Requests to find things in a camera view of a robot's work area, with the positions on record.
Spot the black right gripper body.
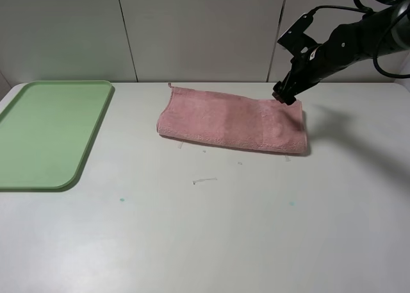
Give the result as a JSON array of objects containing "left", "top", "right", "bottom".
[{"left": 277, "top": 15, "right": 370, "bottom": 96}]

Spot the pink fluffy towel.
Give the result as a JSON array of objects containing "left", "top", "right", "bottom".
[{"left": 156, "top": 86, "right": 308, "bottom": 155}]

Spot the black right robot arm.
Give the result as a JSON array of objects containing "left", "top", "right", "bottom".
[{"left": 272, "top": 0, "right": 409, "bottom": 105}]

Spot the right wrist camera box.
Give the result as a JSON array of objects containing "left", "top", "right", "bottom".
[{"left": 277, "top": 11, "right": 318, "bottom": 57}]

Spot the green plastic tray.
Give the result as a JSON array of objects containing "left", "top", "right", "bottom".
[{"left": 1, "top": 81, "right": 115, "bottom": 191}]

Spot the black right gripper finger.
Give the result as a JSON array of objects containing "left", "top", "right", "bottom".
[
  {"left": 282, "top": 94, "right": 297, "bottom": 105},
  {"left": 272, "top": 87, "right": 287, "bottom": 101}
]

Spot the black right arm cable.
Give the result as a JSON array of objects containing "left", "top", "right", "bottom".
[{"left": 302, "top": 0, "right": 410, "bottom": 80}]

